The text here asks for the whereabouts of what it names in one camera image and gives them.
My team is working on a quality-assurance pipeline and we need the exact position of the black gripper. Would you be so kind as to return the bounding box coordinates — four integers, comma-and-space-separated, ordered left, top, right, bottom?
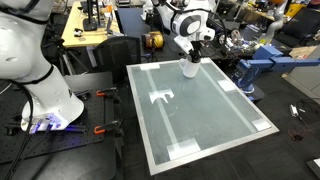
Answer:
188, 39, 204, 64

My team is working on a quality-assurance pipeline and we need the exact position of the white ceramic mug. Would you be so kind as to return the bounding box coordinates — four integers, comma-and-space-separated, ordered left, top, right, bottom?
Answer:
178, 54, 202, 79

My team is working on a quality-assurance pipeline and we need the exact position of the yellow and black drum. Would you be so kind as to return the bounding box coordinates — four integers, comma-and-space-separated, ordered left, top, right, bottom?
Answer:
142, 31, 166, 51

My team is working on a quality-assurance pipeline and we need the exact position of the black mesh office chair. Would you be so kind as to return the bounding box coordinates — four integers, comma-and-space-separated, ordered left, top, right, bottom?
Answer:
92, 35, 143, 85

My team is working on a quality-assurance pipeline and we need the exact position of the brown cardboard box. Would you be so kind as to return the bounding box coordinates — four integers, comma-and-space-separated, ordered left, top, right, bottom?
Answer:
288, 45, 318, 61

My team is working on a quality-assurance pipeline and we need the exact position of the yellow box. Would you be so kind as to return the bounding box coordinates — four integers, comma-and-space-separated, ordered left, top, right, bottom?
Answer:
284, 2, 306, 18

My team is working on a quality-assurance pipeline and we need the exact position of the white power adapter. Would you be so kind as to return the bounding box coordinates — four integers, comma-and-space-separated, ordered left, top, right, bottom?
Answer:
288, 103, 300, 118

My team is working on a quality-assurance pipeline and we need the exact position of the black monitor stand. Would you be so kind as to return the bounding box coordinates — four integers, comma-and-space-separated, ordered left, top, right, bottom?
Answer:
82, 0, 102, 32

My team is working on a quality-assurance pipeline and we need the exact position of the light wooden desk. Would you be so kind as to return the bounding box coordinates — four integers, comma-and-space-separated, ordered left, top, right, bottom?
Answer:
61, 1, 122, 49

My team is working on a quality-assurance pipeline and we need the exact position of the black perforated breadboard platform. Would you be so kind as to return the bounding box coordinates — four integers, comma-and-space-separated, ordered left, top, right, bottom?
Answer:
0, 71, 118, 165

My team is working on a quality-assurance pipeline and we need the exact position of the orange handled black clamp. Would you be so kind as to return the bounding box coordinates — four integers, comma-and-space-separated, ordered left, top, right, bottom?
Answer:
95, 87, 122, 102
93, 119, 123, 136

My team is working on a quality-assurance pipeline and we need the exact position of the red floor cable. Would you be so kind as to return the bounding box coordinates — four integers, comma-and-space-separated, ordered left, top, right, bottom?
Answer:
287, 128, 307, 142

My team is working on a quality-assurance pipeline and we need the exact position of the black camera tripod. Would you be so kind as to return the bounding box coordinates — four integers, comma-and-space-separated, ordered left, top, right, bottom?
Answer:
49, 32, 90, 77

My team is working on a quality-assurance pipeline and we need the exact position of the black base cable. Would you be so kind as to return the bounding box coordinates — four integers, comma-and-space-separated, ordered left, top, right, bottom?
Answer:
3, 81, 36, 180

